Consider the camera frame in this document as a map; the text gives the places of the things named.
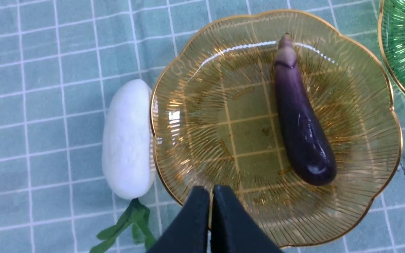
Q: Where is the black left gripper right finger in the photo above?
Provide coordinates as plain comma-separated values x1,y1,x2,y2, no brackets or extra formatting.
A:
211,185,282,253

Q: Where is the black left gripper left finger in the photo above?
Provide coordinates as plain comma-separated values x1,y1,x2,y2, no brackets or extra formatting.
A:
147,186,210,253

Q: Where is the white radish with leaves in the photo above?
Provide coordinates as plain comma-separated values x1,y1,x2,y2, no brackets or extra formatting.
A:
90,79,155,253

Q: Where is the dark purple eggplant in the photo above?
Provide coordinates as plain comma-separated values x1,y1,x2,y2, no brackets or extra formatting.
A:
274,33,337,186

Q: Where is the amber glass plate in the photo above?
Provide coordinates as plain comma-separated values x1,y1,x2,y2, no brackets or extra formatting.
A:
150,9,403,248

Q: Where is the green checkered tablecloth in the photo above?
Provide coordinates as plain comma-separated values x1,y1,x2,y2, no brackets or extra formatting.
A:
0,0,405,253

